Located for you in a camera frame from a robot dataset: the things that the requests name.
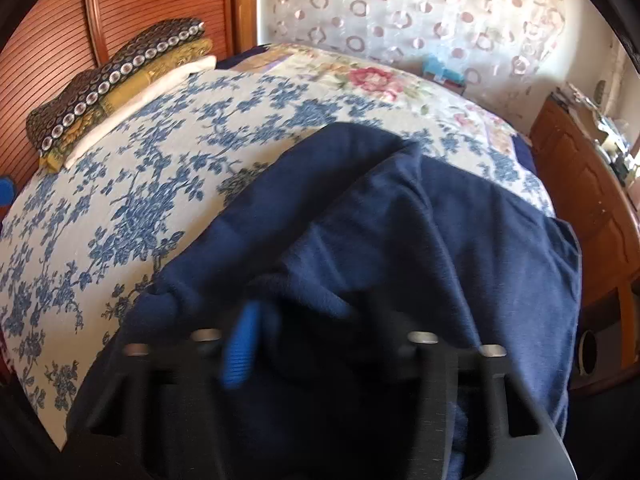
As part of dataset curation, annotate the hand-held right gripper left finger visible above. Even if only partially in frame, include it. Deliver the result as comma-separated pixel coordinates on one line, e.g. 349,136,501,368
67,300,266,480

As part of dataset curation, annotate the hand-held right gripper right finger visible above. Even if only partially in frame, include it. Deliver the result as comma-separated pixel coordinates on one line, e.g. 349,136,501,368
370,300,576,480

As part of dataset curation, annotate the navy t-shirt with orange print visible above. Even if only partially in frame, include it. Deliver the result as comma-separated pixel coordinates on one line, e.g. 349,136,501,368
65,121,584,480

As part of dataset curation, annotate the blue floral bed sheet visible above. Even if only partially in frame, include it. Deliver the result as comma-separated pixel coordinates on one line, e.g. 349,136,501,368
0,67,557,453

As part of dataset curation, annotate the wooden cabinet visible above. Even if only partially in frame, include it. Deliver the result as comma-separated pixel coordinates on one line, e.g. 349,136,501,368
529,95,640,403

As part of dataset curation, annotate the navy blanket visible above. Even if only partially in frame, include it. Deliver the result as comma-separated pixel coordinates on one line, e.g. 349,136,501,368
514,132,540,173

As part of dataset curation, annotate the white pillow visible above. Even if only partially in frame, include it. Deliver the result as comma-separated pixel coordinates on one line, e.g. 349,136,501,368
62,55,218,173

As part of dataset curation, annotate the yellow patterned folded cloth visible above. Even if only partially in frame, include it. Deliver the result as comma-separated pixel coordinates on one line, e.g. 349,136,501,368
39,37,215,171

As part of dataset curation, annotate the pink floral quilt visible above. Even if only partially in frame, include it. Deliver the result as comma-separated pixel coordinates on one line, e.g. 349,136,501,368
235,42,526,161

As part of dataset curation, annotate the clutter on cabinet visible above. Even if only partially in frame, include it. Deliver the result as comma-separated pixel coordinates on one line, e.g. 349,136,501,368
551,79,640,188

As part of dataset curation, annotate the dark patterned folded cloth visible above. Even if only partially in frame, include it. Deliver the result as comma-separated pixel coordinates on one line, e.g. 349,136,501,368
26,19,207,153

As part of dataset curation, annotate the white curtain with pink rings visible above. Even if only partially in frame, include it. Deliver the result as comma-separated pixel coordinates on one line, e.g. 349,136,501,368
257,0,618,136

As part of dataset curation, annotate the wooden slatted panel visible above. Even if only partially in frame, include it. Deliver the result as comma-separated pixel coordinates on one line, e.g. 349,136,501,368
0,0,258,191

